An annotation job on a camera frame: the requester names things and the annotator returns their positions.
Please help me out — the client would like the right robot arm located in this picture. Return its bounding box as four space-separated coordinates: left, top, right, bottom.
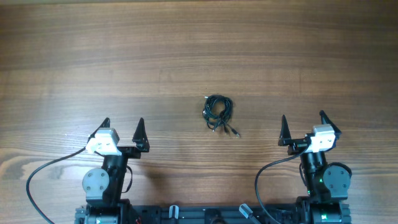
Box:
278 111 352 224

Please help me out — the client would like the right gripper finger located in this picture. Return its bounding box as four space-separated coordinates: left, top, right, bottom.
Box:
319 110 341 136
278 114 292 146

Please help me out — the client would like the right camera cable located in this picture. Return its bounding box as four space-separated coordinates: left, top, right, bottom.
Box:
254 146 312 224

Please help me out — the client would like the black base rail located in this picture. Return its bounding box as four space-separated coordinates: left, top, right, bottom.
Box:
74 203 352 224

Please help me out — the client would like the camera cable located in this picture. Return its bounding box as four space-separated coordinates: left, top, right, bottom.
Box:
254 146 312 224
25 146 87 224

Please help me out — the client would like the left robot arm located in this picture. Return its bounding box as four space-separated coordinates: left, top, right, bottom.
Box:
75 118 150 224

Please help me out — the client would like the left camera cable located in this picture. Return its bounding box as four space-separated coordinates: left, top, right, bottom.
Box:
25 146 87 224

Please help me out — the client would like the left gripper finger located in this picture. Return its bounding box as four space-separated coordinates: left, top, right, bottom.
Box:
132 118 150 152
88 118 110 140

